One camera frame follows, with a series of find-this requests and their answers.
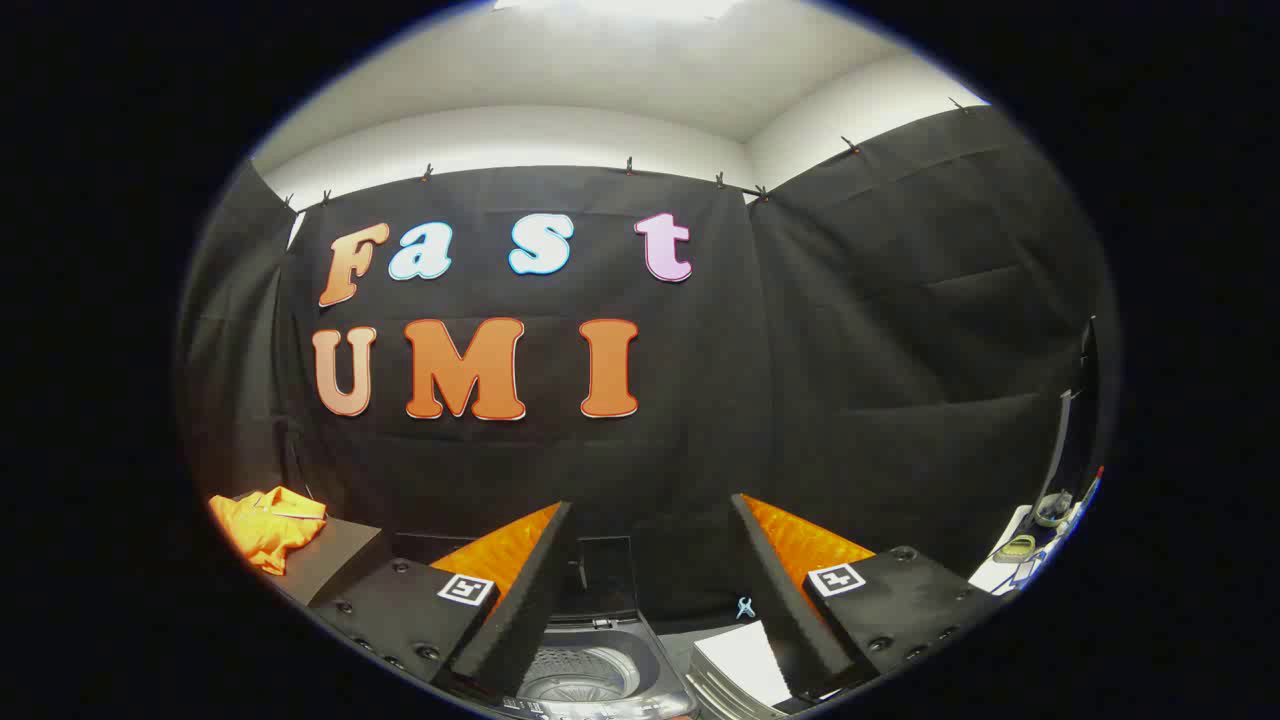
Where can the grey washing machine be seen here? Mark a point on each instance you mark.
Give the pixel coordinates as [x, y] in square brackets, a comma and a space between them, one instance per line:
[655, 655]

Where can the ceiling light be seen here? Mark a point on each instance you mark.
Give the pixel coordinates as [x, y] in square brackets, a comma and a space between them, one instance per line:
[620, 6]

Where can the dark glass washing machine lid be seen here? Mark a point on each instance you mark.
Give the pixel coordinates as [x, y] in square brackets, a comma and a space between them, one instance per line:
[610, 578]

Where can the yellow green small object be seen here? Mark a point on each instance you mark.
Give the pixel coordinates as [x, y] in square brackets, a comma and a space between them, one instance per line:
[1016, 549]

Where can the dark grey side table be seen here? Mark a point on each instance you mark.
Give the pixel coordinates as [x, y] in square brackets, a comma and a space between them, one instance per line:
[335, 562]

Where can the grey small object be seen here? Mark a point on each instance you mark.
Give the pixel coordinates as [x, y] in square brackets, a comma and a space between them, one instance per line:
[1052, 509]

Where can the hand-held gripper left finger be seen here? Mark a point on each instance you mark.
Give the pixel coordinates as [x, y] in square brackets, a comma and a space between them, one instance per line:
[520, 610]

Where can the yellow polo shirt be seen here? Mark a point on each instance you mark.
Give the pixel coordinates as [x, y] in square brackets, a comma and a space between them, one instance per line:
[265, 530]

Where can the white printed table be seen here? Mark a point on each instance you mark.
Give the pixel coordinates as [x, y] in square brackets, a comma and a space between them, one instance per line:
[1000, 577]

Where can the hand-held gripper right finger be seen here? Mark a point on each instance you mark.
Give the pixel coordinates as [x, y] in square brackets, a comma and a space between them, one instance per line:
[790, 610]

